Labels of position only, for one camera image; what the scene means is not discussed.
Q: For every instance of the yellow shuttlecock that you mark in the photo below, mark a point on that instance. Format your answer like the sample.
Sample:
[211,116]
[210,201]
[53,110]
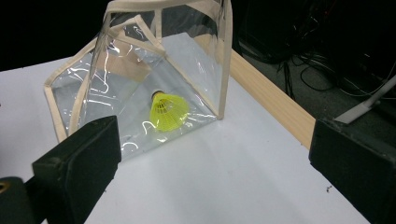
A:
[168,112]

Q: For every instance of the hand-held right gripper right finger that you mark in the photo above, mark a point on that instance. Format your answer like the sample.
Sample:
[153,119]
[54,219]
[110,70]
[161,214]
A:
[358,168]

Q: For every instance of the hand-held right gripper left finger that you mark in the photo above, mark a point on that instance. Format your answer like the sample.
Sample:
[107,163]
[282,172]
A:
[77,168]

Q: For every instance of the white stand leg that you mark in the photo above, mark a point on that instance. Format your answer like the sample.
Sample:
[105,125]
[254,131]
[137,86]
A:
[365,104]

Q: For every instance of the clear plastic bag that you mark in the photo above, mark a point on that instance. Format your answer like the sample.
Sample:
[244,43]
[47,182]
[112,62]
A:
[140,71]

